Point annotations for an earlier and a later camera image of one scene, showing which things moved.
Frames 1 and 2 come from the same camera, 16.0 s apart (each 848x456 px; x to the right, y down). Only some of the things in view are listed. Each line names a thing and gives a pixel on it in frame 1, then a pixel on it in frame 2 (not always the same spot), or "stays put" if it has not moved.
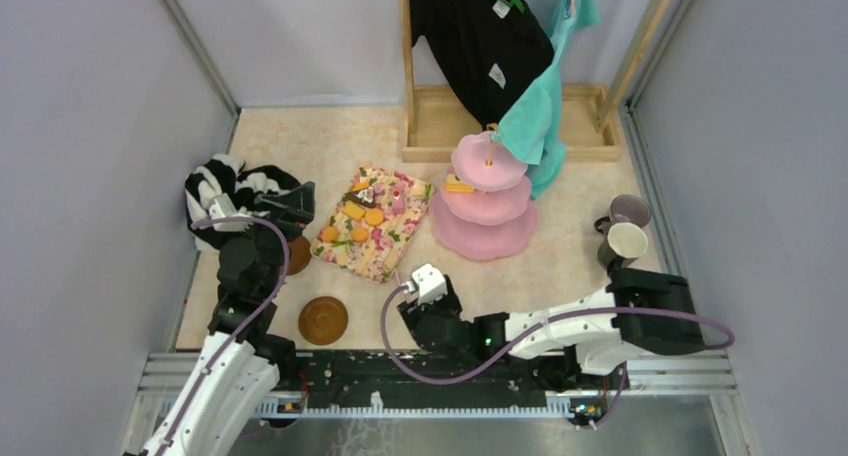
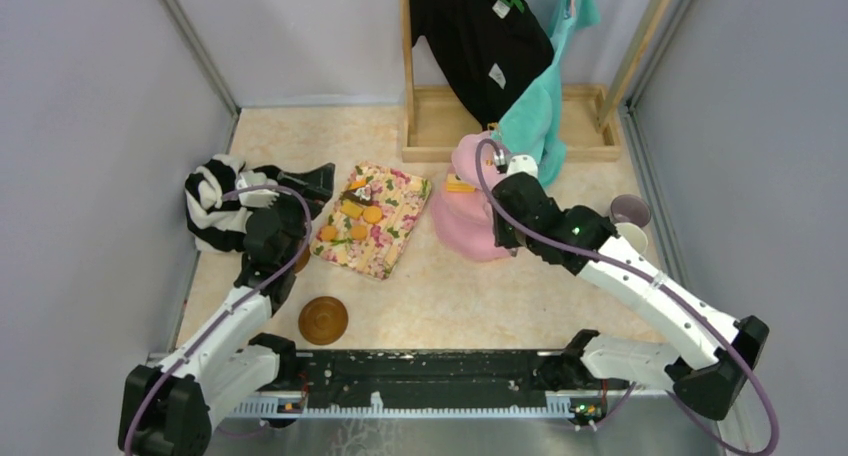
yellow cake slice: (454, 185) stays put
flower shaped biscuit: (329, 234) stays put
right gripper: (412, 311) → (502, 238)
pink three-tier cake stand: (497, 220) stays put
